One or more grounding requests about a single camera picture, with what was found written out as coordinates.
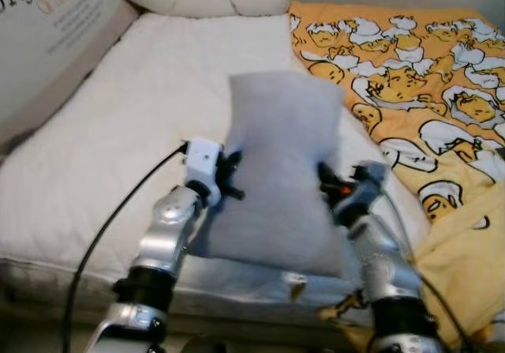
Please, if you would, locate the yellow cartoon egg blanket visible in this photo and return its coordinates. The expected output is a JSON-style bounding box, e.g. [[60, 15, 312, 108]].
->
[[287, 1, 505, 351]]

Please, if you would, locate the beige bed base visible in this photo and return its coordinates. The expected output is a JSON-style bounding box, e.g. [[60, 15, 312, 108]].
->
[[0, 278, 360, 334]]

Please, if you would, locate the grey pillow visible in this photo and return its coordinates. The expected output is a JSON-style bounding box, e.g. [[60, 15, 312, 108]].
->
[[189, 70, 357, 280]]

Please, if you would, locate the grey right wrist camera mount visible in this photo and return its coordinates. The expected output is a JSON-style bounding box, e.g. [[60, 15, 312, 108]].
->
[[346, 160, 390, 229]]

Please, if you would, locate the grey cushion with printed text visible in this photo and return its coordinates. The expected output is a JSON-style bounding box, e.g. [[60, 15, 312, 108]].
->
[[0, 0, 140, 147]]

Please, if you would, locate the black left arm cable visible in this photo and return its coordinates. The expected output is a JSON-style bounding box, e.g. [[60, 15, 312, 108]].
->
[[62, 140, 189, 353]]

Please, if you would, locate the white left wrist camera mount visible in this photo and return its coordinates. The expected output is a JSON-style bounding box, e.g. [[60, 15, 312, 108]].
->
[[185, 137, 230, 205]]

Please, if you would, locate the white quilted mattress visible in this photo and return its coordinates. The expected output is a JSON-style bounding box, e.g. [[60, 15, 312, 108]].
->
[[0, 11, 433, 308]]

